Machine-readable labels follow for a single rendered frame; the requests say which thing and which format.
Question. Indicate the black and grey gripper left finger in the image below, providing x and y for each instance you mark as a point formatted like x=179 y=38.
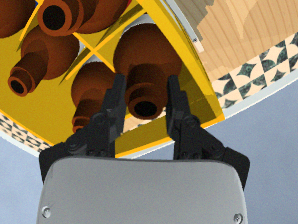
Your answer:
x=96 y=138

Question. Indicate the brown glass bottle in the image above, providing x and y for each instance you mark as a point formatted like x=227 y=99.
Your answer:
x=64 y=17
x=88 y=89
x=147 y=58
x=14 y=15
x=43 y=56

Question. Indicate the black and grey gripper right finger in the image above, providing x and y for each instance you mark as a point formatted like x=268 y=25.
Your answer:
x=191 y=141

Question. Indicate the yellow crate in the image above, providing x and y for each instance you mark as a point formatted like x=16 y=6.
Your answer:
x=47 y=112

